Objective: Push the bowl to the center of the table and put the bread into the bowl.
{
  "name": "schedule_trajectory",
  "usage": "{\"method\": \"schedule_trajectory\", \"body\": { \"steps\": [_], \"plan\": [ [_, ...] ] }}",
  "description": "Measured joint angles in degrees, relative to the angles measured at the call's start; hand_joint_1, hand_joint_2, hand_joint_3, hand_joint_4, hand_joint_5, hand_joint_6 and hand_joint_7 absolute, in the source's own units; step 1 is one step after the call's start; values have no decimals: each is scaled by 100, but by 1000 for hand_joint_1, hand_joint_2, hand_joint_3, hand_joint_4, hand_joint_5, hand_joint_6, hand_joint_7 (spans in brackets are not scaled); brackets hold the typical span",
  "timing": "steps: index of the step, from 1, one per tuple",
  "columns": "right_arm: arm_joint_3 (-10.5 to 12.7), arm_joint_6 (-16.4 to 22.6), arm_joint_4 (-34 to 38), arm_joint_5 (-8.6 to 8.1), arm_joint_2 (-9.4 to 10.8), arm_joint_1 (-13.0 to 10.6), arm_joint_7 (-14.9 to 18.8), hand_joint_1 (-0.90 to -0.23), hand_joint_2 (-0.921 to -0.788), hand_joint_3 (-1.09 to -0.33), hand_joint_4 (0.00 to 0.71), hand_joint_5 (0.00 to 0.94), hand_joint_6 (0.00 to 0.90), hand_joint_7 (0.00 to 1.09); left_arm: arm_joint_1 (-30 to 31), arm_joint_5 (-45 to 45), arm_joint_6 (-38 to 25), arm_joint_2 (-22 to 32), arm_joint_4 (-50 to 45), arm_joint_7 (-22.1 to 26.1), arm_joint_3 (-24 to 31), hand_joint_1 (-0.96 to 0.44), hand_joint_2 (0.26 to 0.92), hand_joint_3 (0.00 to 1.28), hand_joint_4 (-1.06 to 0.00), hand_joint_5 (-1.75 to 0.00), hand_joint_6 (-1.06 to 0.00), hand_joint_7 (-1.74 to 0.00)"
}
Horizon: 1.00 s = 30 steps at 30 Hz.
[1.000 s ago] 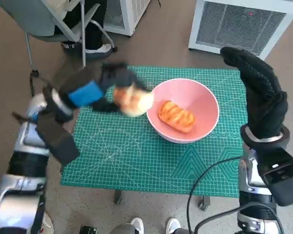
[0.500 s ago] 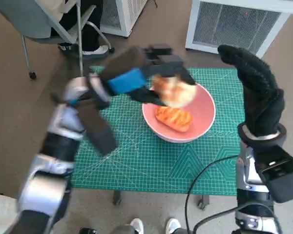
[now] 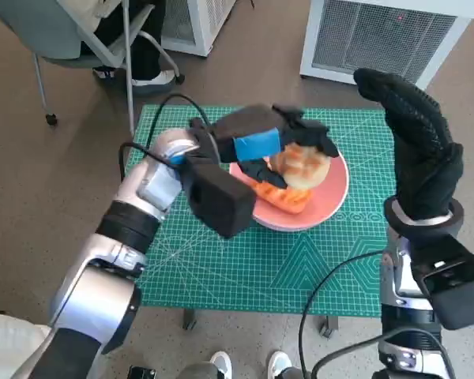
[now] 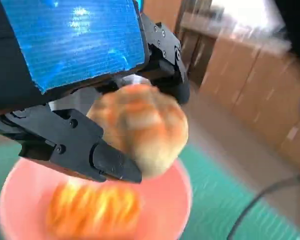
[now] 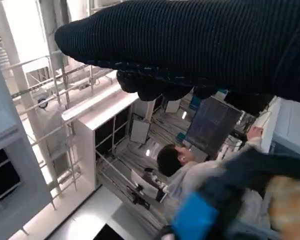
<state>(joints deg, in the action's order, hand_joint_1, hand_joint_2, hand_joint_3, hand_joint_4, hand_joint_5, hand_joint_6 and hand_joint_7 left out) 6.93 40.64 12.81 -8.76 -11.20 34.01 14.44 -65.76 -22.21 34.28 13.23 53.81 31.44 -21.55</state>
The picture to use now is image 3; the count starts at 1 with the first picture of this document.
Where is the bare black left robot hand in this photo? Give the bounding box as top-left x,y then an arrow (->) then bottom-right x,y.
211,103 -> 340,190

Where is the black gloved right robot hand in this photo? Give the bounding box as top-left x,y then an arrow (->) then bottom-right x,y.
353,67 -> 465,220

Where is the round toy bread bun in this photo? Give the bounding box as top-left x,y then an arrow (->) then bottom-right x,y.
270,142 -> 332,190

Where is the long toy bread loaf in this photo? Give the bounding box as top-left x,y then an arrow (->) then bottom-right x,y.
248,179 -> 313,215

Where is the pink bowl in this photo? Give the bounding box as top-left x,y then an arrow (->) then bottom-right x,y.
228,146 -> 349,232

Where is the small white vented unit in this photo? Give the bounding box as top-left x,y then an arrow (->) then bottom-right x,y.
160,0 -> 236,57

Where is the large white vented unit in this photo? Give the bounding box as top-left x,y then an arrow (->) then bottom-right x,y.
299,0 -> 470,90

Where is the green cutting mat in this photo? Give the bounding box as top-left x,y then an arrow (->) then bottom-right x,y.
130,103 -> 399,317

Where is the person on grey chair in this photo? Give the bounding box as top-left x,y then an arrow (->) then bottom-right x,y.
57,0 -> 178,88

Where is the white shoe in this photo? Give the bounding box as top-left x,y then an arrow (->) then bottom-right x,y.
267,350 -> 293,379
209,350 -> 233,379

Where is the grey office chair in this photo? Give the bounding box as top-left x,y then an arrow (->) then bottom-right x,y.
0,0 -> 185,137

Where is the small black device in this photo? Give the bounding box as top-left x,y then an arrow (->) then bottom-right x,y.
126,365 -> 158,379

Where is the person in white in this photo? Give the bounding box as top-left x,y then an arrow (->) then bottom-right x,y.
0,311 -> 53,379

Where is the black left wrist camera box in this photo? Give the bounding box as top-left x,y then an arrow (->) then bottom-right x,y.
180,156 -> 257,240

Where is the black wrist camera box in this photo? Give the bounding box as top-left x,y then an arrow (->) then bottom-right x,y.
412,235 -> 474,331
180,156 -> 257,240

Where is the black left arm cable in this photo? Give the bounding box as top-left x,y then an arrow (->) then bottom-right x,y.
118,93 -> 222,186

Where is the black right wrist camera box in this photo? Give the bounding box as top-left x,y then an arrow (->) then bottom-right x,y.
412,235 -> 474,331

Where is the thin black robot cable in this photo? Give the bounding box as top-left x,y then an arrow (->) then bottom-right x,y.
298,250 -> 386,374

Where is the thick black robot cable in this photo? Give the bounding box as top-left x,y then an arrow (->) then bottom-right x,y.
310,327 -> 456,379

